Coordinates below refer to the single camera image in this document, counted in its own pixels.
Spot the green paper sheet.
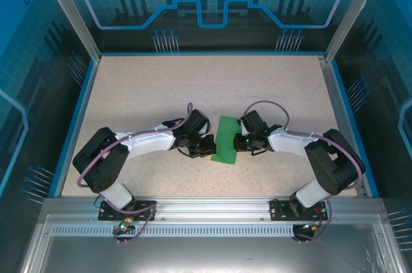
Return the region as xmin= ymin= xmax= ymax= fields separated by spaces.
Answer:
xmin=211 ymin=115 xmax=241 ymax=165

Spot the blue table edge strip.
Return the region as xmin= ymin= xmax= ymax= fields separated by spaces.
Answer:
xmin=328 ymin=59 xmax=380 ymax=198
xmin=48 ymin=59 xmax=99 ymax=198

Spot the grey metal tray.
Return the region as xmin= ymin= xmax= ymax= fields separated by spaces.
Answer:
xmin=19 ymin=214 xmax=403 ymax=273

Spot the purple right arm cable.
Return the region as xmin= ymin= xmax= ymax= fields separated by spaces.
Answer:
xmin=246 ymin=100 xmax=366 ymax=242

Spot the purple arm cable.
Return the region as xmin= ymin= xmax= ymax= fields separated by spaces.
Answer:
xmin=76 ymin=102 xmax=194 ymax=244
xmin=246 ymin=100 xmax=366 ymax=242

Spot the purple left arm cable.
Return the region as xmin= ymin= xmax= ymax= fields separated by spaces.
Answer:
xmin=76 ymin=102 xmax=194 ymax=244

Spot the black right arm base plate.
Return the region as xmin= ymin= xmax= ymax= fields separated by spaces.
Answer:
xmin=269 ymin=198 xmax=330 ymax=221

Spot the aluminium frame rail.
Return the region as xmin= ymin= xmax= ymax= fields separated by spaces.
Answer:
xmin=41 ymin=196 xmax=386 ymax=224

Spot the aluminium side rail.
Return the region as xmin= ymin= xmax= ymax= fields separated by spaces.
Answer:
xmin=317 ymin=55 xmax=368 ymax=197

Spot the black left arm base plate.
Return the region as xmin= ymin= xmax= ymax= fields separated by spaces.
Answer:
xmin=98 ymin=200 xmax=158 ymax=221

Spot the slotted grey cable duct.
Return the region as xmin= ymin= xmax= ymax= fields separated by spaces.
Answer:
xmin=50 ymin=225 xmax=323 ymax=238

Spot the cable connector with green light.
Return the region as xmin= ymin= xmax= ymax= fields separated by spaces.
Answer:
xmin=117 ymin=216 xmax=135 ymax=232
xmin=301 ymin=220 xmax=323 ymax=232

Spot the thin black cable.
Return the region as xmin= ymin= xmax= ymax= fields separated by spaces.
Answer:
xmin=93 ymin=193 xmax=109 ymax=210

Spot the aluminium frame post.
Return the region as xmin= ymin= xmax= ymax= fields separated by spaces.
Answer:
xmin=35 ymin=0 xmax=103 ymax=61
xmin=323 ymin=0 xmax=387 ymax=61

